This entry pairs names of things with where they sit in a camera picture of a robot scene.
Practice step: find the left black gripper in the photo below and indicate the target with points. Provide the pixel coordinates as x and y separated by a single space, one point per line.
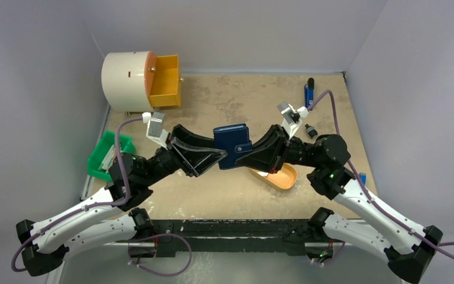
198 151

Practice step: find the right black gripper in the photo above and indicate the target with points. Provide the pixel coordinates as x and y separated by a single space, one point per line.
279 147

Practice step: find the blue leather card holder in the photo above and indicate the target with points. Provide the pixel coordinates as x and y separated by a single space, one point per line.
235 140

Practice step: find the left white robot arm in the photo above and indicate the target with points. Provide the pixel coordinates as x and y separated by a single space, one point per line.
113 213

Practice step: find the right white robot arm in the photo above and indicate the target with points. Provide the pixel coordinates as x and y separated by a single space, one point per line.
404 245

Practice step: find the tan oval plastic tray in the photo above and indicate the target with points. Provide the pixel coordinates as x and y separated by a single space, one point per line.
283 180

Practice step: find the small black grey knob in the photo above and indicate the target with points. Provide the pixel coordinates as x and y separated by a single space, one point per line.
311 131

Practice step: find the blue black utility tool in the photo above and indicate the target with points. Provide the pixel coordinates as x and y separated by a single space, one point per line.
309 93

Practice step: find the orange plastic drawer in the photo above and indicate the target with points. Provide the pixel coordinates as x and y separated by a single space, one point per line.
166 87

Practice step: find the green plastic bin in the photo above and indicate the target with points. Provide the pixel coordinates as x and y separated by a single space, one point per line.
102 156

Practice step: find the sticks in green bin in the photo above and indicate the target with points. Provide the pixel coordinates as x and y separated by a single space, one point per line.
108 159

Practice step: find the small blue block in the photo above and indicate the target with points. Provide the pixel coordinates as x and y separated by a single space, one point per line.
363 178

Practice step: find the white cylindrical drawer cabinet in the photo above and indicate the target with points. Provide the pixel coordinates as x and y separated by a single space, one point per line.
127 79

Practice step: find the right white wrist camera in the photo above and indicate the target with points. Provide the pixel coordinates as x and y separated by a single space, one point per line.
292 118

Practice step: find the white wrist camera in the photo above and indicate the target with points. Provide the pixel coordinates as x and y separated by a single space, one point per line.
155 131
292 118

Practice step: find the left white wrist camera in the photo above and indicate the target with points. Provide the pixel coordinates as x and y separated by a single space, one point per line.
155 131

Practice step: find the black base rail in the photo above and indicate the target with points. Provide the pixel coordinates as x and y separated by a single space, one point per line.
294 237

